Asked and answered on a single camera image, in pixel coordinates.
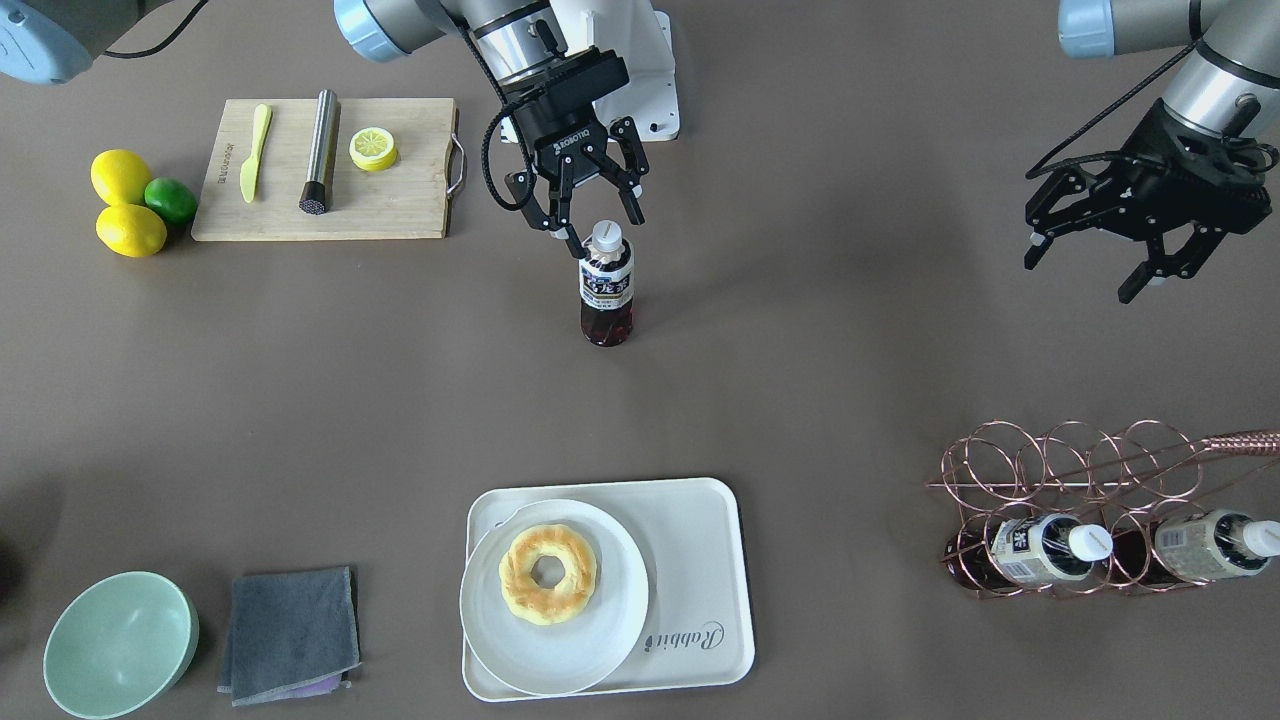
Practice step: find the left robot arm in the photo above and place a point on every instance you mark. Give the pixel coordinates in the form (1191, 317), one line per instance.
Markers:
(1228, 66)

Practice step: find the tea bottle in rack front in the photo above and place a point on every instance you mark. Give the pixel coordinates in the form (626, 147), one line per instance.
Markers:
(1053, 549)

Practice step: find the tea bottle in rack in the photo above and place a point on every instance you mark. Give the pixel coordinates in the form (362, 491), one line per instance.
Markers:
(1202, 547)
(1053, 549)

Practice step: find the white plate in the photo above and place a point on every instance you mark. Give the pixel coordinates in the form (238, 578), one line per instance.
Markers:
(562, 658)

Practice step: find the tea bottle in rack back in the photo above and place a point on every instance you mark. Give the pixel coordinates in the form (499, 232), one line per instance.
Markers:
(1202, 547)

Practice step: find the green lime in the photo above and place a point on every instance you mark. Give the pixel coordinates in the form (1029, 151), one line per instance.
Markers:
(171, 200)

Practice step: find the wooden cutting board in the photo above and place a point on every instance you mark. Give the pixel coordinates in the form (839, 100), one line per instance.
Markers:
(409, 201)

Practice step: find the yellow lemon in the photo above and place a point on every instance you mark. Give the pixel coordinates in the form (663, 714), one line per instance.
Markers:
(131, 230)
(120, 177)

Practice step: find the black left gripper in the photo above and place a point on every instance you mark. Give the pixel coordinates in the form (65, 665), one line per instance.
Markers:
(1143, 187)

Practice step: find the mint green bowl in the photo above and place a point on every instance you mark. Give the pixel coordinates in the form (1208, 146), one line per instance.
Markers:
(120, 644)

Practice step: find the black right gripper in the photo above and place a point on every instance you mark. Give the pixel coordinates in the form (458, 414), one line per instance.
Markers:
(563, 143)

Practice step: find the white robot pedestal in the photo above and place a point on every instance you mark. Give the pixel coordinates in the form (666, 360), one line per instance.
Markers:
(650, 80)

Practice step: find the yellow plastic knife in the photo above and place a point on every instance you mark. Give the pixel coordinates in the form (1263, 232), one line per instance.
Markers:
(249, 171)

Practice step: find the steel muddler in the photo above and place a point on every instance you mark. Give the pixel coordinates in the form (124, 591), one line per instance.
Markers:
(315, 194)

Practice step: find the lemon half slice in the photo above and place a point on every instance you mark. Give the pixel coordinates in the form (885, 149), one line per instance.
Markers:
(373, 149)

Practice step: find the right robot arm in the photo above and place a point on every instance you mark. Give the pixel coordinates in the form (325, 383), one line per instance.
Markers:
(51, 42)

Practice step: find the glazed donut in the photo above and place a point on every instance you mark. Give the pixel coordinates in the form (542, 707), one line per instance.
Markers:
(548, 575)

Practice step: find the copper wire bottle rack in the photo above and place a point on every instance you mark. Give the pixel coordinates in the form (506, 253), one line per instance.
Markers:
(1126, 480)

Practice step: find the white serving tray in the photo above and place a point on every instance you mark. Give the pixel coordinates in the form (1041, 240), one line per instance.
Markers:
(698, 628)

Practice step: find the grey folded cloth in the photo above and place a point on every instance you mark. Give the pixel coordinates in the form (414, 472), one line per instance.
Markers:
(291, 635)

